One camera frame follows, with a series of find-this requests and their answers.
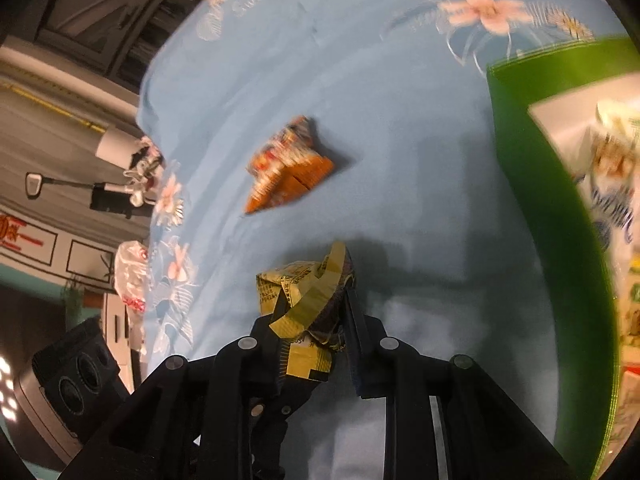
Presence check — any grey lamp head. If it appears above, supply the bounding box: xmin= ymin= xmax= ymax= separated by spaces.
xmin=24 ymin=171 xmax=53 ymax=196

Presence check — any blue floral bed sheet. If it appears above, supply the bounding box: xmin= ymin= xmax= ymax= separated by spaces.
xmin=135 ymin=0 xmax=616 ymax=480

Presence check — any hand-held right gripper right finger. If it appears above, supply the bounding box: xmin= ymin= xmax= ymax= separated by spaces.
xmin=344 ymin=289 xmax=577 ymax=480

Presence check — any white and blue snack packet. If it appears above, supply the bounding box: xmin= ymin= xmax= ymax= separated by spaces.
xmin=575 ymin=135 xmax=640 ymax=256

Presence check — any green cardboard box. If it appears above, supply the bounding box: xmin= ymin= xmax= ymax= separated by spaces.
xmin=486 ymin=35 xmax=640 ymax=480

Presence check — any dark window frame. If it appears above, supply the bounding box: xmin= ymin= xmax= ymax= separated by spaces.
xmin=30 ymin=0 xmax=241 ymax=96

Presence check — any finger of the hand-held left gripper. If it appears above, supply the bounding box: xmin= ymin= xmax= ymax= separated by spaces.
xmin=194 ymin=382 xmax=322 ymax=480

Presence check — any orange snack packet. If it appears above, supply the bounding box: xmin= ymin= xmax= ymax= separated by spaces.
xmin=244 ymin=115 xmax=336 ymax=216

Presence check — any pale yellow green-label packet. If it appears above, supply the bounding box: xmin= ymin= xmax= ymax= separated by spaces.
xmin=594 ymin=100 xmax=640 ymax=136

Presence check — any white lampshade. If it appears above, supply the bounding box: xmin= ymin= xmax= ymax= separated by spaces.
xmin=95 ymin=127 xmax=136 ymax=170

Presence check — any black device on stand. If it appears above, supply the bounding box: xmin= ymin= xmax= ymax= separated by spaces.
xmin=89 ymin=182 xmax=151 ymax=218

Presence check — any green snack packet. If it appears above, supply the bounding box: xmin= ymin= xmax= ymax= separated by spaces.
xmin=256 ymin=241 xmax=358 ymax=385

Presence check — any red wall decoration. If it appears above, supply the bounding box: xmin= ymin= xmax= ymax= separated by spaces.
xmin=0 ymin=212 xmax=46 ymax=256

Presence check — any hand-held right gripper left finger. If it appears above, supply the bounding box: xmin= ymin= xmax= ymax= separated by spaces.
xmin=59 ymin=316 xmax=291 ymax=480

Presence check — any white plastic bag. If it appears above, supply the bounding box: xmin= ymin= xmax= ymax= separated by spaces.
xmin=114 ymin=241 xmax=151 ymax=351

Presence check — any white floral cloth bundle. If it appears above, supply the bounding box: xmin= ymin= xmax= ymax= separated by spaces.
xmin=122 ymin=135 xmax=166 ymax=206

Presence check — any white cabinet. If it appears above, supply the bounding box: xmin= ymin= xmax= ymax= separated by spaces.
xmin=102 ymin=292 xmax=146 ymax=391

